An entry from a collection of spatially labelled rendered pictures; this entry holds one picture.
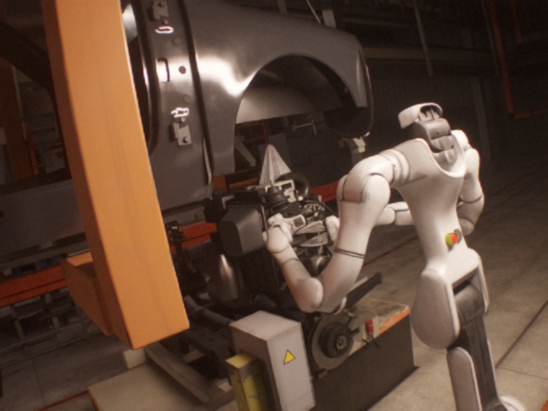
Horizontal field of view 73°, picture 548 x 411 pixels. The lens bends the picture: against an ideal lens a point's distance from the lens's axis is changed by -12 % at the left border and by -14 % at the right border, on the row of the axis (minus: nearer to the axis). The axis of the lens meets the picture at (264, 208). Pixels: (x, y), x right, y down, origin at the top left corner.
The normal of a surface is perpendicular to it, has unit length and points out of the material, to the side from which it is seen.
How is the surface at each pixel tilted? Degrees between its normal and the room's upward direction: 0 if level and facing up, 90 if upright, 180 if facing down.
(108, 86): 90
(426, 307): 89
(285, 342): 90
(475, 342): 80
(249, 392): 90
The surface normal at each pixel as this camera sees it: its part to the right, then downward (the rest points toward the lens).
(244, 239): 0.26, 0.09
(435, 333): -0.78, 0.25
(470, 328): 0.48, -0.14
